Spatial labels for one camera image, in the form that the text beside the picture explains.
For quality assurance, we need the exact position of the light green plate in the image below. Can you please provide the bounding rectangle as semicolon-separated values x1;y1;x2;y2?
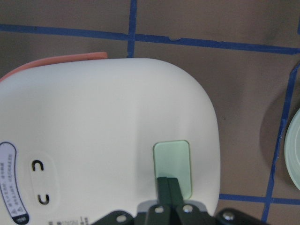
284;109;300;189

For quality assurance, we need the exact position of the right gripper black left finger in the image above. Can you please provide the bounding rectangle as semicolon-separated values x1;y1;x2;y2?
93;177;171;225

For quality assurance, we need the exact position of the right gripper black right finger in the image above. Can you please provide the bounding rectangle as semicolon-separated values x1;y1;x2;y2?
167;178;266;225

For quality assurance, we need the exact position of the white rice cooker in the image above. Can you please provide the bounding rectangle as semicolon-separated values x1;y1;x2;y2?
0;53;220;225

